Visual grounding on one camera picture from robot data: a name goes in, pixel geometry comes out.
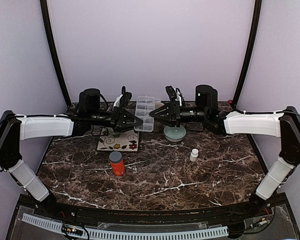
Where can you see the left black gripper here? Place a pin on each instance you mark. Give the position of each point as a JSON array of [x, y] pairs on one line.
[[118, 120]]

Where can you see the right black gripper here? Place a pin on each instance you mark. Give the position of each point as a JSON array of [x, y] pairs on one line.
[[171, 120]]

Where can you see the clear plastic pill organizer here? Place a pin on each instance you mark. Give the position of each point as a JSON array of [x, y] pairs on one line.
[[144, 105]]

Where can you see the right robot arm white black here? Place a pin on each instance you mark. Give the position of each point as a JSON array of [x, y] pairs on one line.
[[282, 124]]

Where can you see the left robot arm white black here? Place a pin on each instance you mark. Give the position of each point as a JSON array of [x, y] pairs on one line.
[[15, 128]]

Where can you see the cream ceramic mug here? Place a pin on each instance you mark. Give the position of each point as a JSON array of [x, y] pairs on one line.
[[157, 127]]

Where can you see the celadon bowl on tray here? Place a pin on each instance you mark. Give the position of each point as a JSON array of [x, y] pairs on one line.
[[108, 132]]

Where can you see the square floral ceramic tray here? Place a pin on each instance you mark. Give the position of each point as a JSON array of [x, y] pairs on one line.
[[127, 142]]

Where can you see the celadon bowl on table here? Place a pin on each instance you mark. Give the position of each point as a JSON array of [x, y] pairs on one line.
[[174, 134]]

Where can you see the orange bottle grey cap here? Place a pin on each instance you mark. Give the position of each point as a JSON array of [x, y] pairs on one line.
[[117, 163]]

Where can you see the small white pill bottle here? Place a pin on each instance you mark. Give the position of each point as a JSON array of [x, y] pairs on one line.
[[194, 155]]

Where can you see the small circuit board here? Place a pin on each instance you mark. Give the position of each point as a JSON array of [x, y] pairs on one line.
[[69, 229]]

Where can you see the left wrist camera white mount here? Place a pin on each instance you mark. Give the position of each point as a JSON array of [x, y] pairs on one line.
[[123, 99]]

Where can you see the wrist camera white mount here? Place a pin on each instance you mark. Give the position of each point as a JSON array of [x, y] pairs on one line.
[[175, 95], [123, 99]]

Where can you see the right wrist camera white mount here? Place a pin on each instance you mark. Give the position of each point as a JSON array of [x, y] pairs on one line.
[[175, 95]]

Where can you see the black front table rail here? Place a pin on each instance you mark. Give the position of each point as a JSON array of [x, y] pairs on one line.
[[89, 215]]

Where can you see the white slotted cable duct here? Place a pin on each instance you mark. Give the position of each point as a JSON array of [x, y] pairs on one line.
[[126, 232]]

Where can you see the left black frame post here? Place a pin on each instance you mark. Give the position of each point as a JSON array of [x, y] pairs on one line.
[[53, 51]]

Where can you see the black frame post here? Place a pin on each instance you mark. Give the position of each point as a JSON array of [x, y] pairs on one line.
[[249, 51], [53, 51]]

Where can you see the right black frame post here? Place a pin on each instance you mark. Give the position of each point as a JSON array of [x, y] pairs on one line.
[[249, 51]]

